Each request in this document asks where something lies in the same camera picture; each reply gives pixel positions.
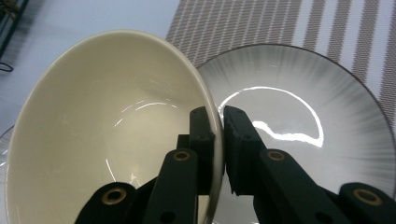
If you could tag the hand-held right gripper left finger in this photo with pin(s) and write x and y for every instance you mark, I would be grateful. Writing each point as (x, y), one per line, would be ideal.
(204, 155)

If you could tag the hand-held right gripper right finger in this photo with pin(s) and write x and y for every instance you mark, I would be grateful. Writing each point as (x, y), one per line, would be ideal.
(243, 155)

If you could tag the cream ceramic bowl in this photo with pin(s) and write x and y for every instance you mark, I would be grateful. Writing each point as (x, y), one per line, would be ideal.
(3, 149)
(93, 109)

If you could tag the white plate with dark rim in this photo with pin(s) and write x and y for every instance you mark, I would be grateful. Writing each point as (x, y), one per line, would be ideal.
(311, 93)

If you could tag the brown striped placemat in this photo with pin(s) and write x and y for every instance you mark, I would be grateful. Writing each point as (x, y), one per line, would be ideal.
(233, 21)

